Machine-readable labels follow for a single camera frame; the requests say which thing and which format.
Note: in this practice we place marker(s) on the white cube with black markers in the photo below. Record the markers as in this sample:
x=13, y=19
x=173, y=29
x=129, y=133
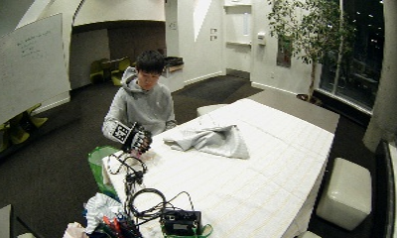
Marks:
x=120, y=132

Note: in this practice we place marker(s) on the person in grey hoodie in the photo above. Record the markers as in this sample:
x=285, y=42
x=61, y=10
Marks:
x=141, y=105

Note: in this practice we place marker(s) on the crumpled grey cloth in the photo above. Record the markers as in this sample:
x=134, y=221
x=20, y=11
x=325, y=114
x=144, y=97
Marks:
x=213, y=141

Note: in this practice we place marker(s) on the white low stool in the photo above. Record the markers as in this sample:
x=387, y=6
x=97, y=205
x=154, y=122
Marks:
x=207, y=108

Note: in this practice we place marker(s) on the crumpled white plastic bag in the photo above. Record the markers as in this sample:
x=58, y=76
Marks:
x=100, y=207

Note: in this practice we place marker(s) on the yellow-green chair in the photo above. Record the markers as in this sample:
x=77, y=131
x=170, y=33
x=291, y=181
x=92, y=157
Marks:
x=120, y=70
x=21, y=127
x=97, y=69

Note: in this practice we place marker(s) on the black electronic box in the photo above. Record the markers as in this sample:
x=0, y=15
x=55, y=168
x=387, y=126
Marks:
x=180, y=222

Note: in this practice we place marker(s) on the red and orange tools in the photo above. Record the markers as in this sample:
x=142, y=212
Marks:
x=110, y=224

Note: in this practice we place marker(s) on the white quilted table cover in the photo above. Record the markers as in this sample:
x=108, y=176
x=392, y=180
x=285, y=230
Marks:
x=255, y=172

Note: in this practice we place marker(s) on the large whiteboard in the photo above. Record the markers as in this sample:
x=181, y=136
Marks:
x=24, y=71

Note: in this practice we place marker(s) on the dark plant pot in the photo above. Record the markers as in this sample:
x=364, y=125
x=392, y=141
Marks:
x=310, y=98

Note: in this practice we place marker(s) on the white cube ottoman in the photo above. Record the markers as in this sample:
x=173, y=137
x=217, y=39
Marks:
x=346, y=193

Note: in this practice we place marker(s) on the indoor tree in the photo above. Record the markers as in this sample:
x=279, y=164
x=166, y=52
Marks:
x=310, y=36

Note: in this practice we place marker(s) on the large dark window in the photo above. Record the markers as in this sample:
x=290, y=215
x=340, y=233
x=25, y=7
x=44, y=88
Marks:
x=354, y=59

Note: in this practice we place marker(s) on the white wall shelf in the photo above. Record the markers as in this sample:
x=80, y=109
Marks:
x=238, y=43

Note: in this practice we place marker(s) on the white wall dispenser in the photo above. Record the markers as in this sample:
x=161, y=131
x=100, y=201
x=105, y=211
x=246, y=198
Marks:
x=261, y=38

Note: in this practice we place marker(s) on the dark wall picture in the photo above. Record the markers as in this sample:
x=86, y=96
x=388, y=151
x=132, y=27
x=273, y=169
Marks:
x=283, y=53

